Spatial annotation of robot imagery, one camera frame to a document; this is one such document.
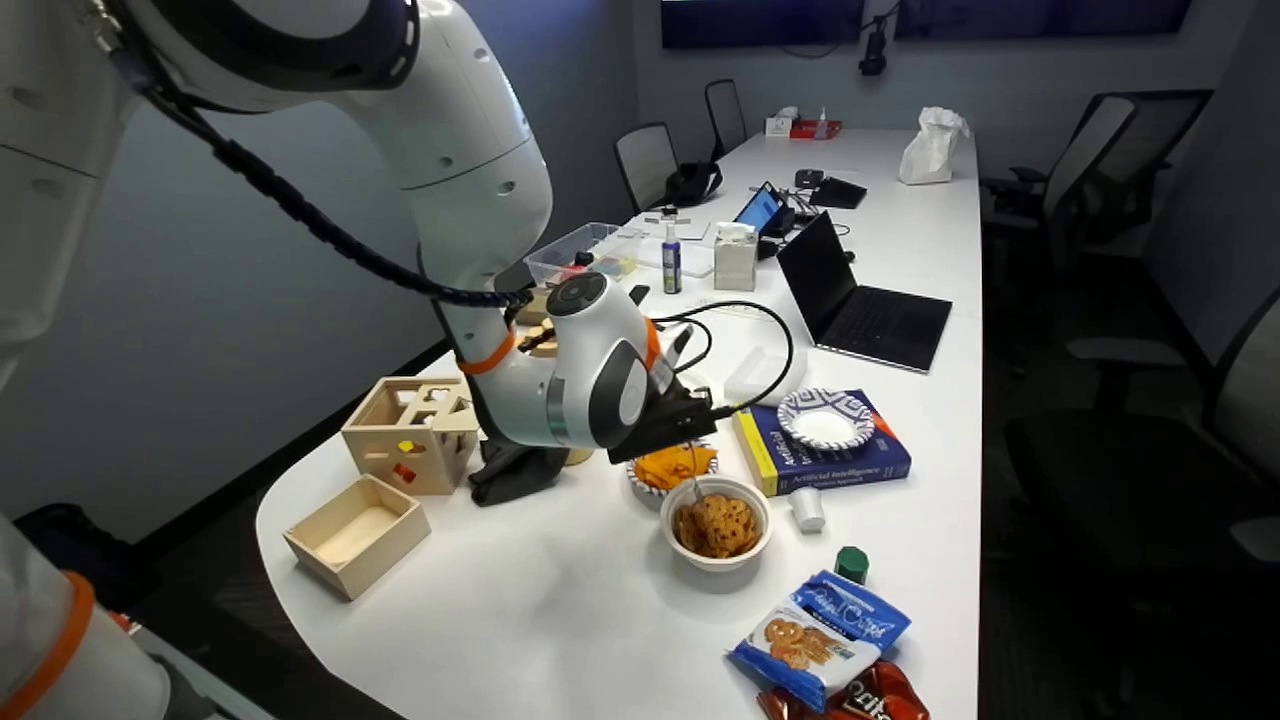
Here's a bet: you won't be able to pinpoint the open wooden box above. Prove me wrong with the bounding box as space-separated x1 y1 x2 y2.
279 472 435 604

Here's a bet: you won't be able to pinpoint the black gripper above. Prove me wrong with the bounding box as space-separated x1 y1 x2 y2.
603 383 697 467

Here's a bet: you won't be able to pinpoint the black bag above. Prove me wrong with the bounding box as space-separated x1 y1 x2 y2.
660 157 727 214

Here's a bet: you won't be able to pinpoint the wooden shape sorter cube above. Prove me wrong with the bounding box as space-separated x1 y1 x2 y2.
340 372 488 501

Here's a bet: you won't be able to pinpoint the black laptop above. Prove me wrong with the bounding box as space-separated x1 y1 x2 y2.
778 209 956 376

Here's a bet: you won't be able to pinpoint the black wall monitor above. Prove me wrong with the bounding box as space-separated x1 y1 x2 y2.
891 0 1198 42
657 0 872 55

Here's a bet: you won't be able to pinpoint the white plastic bag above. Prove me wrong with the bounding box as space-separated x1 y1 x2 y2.
895 106 975 189

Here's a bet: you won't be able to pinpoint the red snack bag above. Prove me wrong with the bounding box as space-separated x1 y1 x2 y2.
758 658 932 720

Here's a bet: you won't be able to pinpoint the small white pill bottle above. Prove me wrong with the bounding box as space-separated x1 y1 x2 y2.
789 485 830 542

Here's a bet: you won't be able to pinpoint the white bowl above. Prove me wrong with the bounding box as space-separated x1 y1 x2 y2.
660 472 778 580

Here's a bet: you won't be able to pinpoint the blue white tube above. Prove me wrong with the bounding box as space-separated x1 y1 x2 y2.
660 219 688 302

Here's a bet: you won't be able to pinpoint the small black gadgets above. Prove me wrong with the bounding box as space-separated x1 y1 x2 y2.
794 166 872 214

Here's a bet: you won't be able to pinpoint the blue snack bag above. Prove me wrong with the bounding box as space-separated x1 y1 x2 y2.
725 570 916 714

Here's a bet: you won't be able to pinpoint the blue Artificial Intelligence book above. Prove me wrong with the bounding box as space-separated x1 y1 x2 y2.
734 388 916 501

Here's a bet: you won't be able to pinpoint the brown pretzel snacks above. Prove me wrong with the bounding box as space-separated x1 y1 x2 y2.
672 490 765 562

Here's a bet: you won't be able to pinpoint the tablet with blue screen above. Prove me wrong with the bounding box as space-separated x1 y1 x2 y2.
734 180 794 242

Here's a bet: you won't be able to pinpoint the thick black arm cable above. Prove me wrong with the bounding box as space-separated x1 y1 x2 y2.
126 63 536 314

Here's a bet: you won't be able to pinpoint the white tissue box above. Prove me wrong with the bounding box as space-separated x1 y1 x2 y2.
707 219 761 298

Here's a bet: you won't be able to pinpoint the orange tortilla chips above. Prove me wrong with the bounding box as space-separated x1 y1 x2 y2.
634 444 719 498

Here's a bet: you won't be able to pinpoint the blue patterned paper bowl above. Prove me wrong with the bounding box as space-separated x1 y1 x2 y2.
623 438 725 514
778 388 876 456

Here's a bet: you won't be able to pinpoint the black cloth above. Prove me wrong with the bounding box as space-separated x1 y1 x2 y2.
467 438 578 514

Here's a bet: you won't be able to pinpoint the grey office chair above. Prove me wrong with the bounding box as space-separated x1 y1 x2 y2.
985 89 1216 273
1063 284 1280 572
701 76 751 159
616 121 681 215

